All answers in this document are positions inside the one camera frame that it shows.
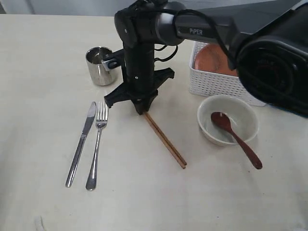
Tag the white plastic perforated basket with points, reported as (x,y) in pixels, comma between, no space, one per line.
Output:
(206,84)

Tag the brown round plate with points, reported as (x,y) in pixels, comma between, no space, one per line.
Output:
(211,58)

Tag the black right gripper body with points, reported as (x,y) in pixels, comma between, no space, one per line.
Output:
(139,87)

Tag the stainless steel fork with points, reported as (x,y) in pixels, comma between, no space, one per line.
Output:
(101,123)

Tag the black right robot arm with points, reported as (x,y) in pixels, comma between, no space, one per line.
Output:
(266,43)

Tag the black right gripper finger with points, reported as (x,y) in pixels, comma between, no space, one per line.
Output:
(143,105)

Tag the brown wooden chopstick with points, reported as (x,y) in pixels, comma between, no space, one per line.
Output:
(168,142)

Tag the white floral ceramic bowl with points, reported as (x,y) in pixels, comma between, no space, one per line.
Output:
(244,121)

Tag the stainless steel cup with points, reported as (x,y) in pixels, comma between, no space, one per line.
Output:
(98,73)

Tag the stainless steel spoon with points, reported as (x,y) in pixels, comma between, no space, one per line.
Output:
(238,139)

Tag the stainless steel table knife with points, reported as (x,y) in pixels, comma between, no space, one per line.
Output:
(87,126)

